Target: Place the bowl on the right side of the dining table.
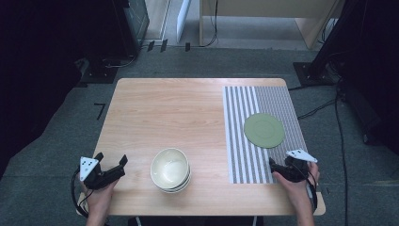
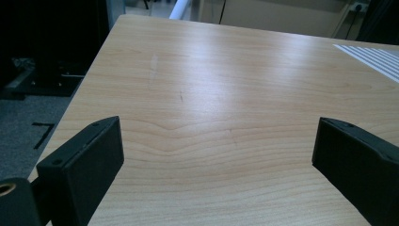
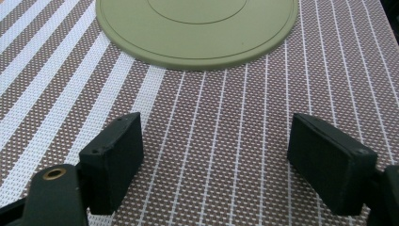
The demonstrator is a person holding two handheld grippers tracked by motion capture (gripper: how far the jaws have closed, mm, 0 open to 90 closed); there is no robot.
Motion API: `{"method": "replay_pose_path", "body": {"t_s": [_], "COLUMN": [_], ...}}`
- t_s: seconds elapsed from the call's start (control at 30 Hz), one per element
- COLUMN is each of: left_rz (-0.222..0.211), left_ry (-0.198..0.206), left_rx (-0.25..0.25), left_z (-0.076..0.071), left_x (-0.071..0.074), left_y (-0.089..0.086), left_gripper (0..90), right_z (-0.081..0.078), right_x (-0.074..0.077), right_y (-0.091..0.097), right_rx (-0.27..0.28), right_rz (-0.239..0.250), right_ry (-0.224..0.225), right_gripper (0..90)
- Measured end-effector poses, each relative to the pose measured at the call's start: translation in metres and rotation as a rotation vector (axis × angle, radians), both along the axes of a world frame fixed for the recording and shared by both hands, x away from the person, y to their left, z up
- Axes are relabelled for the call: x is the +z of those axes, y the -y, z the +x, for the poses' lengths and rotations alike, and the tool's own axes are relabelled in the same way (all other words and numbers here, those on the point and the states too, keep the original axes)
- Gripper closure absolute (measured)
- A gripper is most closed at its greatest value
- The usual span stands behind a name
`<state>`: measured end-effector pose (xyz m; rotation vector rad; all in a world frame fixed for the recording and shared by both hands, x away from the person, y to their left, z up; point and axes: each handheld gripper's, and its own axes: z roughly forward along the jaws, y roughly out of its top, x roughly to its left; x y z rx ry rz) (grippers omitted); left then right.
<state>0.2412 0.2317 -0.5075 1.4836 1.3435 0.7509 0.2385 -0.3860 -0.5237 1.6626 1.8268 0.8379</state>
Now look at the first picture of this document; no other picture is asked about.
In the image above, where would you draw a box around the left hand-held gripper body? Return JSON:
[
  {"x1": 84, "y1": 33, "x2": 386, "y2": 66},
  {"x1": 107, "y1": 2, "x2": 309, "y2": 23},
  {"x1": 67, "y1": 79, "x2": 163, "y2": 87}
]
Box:
[{"x1": 79, "y1": 155, "x2": 126, "y2": 191}]

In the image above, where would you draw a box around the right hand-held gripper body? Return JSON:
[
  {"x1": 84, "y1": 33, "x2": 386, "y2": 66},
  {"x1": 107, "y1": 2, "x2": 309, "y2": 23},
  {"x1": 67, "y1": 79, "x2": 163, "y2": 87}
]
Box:
[{"x1": 275, "y1": 148, "x2": 319, "y2": 184}]

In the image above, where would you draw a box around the green round plate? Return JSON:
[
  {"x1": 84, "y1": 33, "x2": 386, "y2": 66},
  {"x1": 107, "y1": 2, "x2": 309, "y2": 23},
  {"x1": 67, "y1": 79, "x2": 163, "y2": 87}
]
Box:
[{"x1": 243, "y1": 112, "x2": 286, "y2": 149}]

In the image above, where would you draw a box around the person's right hand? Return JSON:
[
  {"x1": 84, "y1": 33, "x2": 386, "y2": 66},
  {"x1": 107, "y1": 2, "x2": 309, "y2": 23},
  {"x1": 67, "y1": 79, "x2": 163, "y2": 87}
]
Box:
[{"x1": 272, "y1": 161, "x2": 321, "y2": 205}]

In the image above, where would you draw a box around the person's left hand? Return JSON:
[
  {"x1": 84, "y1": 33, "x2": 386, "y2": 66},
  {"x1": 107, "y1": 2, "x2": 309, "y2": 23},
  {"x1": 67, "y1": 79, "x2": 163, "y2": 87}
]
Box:
[{"x1": 79, "y1": 177, "x2": 120, "y2": 216}]

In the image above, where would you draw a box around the grey white striped placemat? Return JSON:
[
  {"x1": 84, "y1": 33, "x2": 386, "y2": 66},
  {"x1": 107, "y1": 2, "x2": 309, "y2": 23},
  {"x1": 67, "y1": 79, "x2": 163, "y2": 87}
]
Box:
[{"x1": 222, "y1": 85, "x2": 310, "y2": 185}]

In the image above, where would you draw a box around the black stand base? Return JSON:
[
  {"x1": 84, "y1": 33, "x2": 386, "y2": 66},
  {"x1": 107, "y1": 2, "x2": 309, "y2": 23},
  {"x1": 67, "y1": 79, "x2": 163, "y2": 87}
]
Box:
[{"x1": 80, "y1": 57, "x2": 120, "y2": 85}]

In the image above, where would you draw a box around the person's dark clothing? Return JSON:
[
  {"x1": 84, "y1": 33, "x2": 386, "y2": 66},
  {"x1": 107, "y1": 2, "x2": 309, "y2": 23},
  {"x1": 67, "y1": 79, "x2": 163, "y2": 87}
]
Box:
[{"x1": 127, "y1": 216, "x2": 265, "y2": 226}]

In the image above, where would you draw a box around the dark curtain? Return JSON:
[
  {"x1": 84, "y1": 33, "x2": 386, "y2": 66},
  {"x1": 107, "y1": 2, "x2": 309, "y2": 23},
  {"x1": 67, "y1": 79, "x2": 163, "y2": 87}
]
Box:
[{"x1": 0, "y1": 0, "x2": 92, "y2": 178}]

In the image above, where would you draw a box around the black glass-sided cabinet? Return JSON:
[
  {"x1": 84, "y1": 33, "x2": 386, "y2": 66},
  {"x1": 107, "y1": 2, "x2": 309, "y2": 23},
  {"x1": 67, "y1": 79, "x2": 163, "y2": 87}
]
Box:
[{"x1": 111, "y1": 0, "x2": 151, "y2": 58}]

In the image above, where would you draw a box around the white board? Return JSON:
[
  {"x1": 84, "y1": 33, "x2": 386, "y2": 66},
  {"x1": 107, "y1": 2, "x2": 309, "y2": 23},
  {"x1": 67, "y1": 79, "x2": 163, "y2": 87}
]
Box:
[{"x1": 175, "y1": 0, "x2": 193, "y2": 43}]

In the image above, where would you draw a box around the light wooden desk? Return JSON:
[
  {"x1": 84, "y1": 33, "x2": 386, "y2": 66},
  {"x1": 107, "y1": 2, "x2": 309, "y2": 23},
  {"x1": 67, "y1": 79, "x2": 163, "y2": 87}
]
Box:
[{"x1": 199, "y1": 0, "x2": 346, "y2": 50}]

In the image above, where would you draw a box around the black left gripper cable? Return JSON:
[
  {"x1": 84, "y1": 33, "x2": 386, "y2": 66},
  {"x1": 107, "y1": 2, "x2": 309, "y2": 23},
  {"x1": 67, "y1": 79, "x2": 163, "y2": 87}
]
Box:
[{"x1": 71, "y1": 167, "x2": 92, "y2": 219}]

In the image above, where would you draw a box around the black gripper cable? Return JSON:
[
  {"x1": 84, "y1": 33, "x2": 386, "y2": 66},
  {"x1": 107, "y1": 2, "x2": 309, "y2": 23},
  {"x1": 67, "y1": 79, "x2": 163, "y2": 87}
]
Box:
[
  {"x1": 304, "y1": 169, "x2": 319, "y2": 215},
  {"x1": 71, "y1": 167, "x2": 92, "y2": 219}
]

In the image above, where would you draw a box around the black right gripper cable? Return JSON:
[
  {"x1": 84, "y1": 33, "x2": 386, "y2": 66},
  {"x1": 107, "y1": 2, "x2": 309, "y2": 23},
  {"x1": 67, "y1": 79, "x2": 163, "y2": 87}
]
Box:
[{"x1": 304, "y1": 169, "x2": 319, "y2": 215}]

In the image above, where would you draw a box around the long black floor cable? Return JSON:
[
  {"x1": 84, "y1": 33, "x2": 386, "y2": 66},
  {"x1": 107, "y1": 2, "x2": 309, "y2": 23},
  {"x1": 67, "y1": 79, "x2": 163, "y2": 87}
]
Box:
[{"x1": 333, "y1": 84, "x2": 350, "y2": 226}]

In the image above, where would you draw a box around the grey floor cable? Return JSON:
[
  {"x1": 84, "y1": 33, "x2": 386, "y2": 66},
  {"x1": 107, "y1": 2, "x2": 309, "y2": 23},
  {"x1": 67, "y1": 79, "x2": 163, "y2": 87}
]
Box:
[{"x1": 104, "y1": 54, "x2": 138, "y2": 70}]

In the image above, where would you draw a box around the black stand with base plate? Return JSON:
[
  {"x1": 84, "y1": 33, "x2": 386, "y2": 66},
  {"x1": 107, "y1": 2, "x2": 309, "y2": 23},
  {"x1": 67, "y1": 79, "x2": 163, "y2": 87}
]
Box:
[{"x1": 293, "y1": 0, "x2": 371, "y2": 88}]

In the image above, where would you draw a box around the black hanging cable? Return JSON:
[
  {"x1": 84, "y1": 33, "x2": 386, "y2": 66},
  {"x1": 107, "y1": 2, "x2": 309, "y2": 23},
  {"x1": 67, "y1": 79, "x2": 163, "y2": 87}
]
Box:
[{"x1": 202, "y1": 0, "x2": 219, "y2": 49}]

